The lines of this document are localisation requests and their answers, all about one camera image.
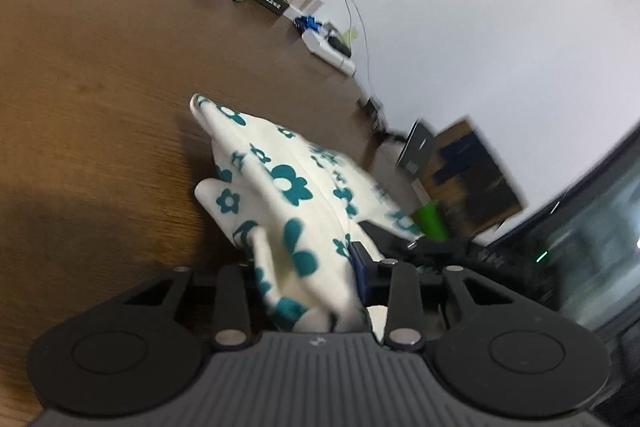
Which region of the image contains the black phone stand clamp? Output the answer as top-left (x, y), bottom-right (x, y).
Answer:
top-left (357, 96), bottom-right (407, 144)

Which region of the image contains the blue toy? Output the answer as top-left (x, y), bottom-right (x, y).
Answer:
top-left (293, 15), bottom-right (322, 35)

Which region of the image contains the white charger plug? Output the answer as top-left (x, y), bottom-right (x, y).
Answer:
top-left (291, 0), bottom-right (324, 15)

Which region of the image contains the white charging cable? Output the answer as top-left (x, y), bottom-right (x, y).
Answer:
top-left (307, 0), bottom-right (377, 103)

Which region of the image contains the black wireless charger phone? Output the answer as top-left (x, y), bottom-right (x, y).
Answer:
top-left (397, 119), bottom-right (436, 179)

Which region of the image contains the white power strip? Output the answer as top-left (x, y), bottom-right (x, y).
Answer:
top-left (302, 29), bottom-right (356, 77)

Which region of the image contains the green stand base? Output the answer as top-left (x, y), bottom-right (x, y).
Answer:
top-left (411, 202), bottom-right (450, 242)

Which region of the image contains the brown cardboard board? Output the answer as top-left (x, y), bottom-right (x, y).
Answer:
top-left (420, 118), bottom-right (524, 237)

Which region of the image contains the cream green-flower garment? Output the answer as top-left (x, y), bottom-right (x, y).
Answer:
top-left (190, 94), bottom-right (421, 333)

